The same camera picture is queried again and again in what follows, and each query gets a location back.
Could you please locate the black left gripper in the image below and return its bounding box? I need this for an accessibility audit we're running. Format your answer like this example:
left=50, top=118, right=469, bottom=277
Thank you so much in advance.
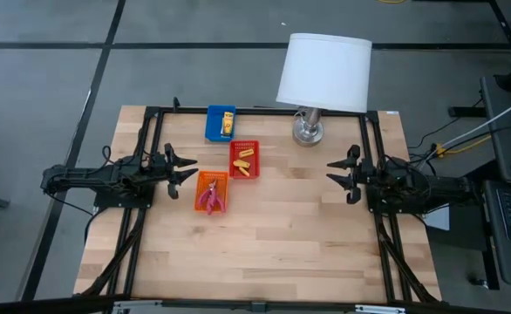
left=163, top=142, right=200, bottom=201

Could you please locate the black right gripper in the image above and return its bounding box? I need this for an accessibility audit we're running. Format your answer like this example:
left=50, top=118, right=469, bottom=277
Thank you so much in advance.
left=325, top=144, right=364, bottom=205

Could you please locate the yellow crayon box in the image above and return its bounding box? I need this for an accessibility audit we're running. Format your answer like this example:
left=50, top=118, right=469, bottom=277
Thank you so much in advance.
left=221, top=111, right=235, bottom=137

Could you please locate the orange plastic basket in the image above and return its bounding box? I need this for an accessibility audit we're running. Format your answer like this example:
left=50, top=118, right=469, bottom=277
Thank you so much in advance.
left=194, top=170, right=229, bottom=214

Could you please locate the blue plastic basket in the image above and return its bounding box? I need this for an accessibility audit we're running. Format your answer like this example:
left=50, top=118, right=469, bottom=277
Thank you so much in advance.
left=204, top=104, right=237, bottom=143

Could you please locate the red plastic basket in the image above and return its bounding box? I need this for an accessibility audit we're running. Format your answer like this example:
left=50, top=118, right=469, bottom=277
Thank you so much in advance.
left=228, top=140, right=261, bottom=181

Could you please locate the silver table lamp white shade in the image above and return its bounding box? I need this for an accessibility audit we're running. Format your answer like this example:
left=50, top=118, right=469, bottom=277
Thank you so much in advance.
left=276, top=32, right=373, bottom=147

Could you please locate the white paper sheet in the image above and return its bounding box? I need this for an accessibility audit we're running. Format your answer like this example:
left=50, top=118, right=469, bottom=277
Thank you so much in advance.
left=424, top=204, right=451, bottom=232

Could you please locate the black desk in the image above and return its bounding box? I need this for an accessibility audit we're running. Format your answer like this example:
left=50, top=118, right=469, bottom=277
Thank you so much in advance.
left=448, top=54, right=511, bottom=187

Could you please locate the black aluminium table frame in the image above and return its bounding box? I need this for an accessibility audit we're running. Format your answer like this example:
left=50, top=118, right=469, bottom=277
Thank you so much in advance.
left=80, top=105, right=440, bottom=304

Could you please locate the yellow cable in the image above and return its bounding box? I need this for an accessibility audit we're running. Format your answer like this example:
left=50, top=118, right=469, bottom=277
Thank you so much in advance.
left=436, top=134, right=493, bottom=157

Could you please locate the white cable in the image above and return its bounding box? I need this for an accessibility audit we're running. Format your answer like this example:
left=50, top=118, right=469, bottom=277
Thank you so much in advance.
left=416, top=92, right=511, bottom=165

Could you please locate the black table edge rail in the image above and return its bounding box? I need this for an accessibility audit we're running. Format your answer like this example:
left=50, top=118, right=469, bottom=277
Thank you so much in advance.
left=0, top=295, right=511, bottom=314

